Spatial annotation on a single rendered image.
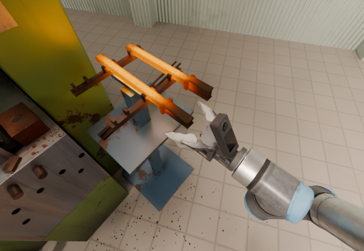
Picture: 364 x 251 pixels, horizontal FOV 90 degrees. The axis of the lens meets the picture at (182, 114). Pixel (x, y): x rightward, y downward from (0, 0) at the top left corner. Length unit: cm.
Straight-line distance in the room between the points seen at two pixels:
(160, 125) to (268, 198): 53
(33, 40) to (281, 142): 178
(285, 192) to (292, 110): 170
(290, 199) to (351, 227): 11
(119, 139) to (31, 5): 52
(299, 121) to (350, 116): 53
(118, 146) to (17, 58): 44
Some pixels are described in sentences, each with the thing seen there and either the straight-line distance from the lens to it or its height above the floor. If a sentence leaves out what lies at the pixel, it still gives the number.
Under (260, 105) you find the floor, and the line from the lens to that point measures 202.
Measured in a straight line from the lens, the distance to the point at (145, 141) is 79.
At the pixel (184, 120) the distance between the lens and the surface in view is 50.
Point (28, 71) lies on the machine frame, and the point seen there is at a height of 105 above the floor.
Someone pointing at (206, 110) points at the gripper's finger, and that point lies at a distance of 54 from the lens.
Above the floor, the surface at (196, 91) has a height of 101.
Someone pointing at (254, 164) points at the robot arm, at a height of 105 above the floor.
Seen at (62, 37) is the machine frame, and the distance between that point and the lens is 81.
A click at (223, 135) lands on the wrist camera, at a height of 109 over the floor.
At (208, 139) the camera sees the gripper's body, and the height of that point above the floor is 104.
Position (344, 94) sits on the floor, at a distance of 262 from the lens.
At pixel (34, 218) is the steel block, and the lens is 99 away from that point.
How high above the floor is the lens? 146
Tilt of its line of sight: 55 degrees down
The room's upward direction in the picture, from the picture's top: straight up
